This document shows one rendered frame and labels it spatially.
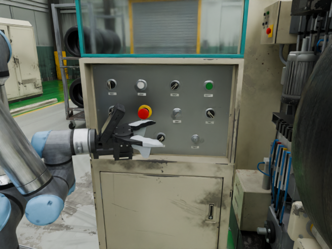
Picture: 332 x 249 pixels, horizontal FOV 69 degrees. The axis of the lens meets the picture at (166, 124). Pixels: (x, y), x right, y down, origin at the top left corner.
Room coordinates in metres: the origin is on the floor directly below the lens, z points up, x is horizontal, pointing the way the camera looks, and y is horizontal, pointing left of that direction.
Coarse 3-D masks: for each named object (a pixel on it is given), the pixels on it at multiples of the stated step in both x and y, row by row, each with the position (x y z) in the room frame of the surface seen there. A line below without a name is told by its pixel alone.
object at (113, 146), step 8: (120, 128) 0.67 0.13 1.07; (128, 128) 0.67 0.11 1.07; (96, 136) 0.65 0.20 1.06; (112, 136) 0.64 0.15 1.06; (120, 136) 0.63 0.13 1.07; (96, 144) 0.64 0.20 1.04; (104, 144) 0.64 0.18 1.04; (112, 144) 0.65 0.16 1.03; (120, 144) 0.63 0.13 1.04; (96, 152) 0.63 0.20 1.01; (104, 152) 0.64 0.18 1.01; (112, 152) 0.64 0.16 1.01; (120, 152) 0.64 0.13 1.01; (128, 152) 0.64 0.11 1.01; (120, 160) 0.63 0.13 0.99
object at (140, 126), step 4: (148, 120) 0.74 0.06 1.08; (128, 124) 0.71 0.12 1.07; (132, 124) 0.71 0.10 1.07; (136, 124) 0.71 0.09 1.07; (140, 124) 0.71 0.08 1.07; (144, 124) 0.72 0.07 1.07; (148, 124) 0.74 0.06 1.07; (152, 124) 0.74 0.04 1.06; (136, 128) 0.70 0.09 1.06; (140, 128) 0.73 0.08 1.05; (144, 128) 0.74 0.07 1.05; (136, 132) 0.72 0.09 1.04; (140, 132) 0.73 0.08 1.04; (144, 132) 0.74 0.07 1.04
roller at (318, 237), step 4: (312, 224) 0.46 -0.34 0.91; (312, 228) 0.45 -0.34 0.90; (312, 232) 0.45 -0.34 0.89; (316, 232) 0.44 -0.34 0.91; (316, 236) 0.43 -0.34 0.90; (320, 236) 0.42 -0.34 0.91; (320, 240) 0.42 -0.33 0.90; (320, 244) 0.42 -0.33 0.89; (324, 244) 0.40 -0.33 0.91; (324, 248) 0.40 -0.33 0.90; (328, 248) 0.39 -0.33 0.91
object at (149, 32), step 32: (96, 0) 0.86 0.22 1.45; (128, 0) 0.85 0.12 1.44; (160, 0) 0.84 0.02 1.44; (192, 0) 0.83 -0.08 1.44; (224, 0) 0.82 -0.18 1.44; (96, 32) 0.86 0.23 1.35; (128, 32) 0.85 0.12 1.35; (160, 32) 0.84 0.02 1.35; (192, 32) 0.83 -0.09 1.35; (224, 32) 0.82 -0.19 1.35
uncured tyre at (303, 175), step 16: (320, 64) 0.34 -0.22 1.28; (320, 80) 0.32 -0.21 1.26; (304, 96) 0.35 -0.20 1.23; (320, 96) 0.31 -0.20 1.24; (304, 112) 0.33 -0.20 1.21; (320, 112) 0.30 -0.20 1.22; (304, 128) 0.32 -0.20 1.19; (320, 128) 0.28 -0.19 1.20; (304, 144) 0.31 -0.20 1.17; (320, 144) 0.28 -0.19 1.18; (304, 160) 0.31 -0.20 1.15; (320, 160) 0.27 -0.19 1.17; (304, 176) 0.31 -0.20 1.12; (320, 176) 0.27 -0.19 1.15; (304, 192) 0.31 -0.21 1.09; (320, 192) 0.26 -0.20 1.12; (304, 208) 0.34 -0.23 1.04; (320, 208) 0.27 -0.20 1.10; (320, 224) 0.28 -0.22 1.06
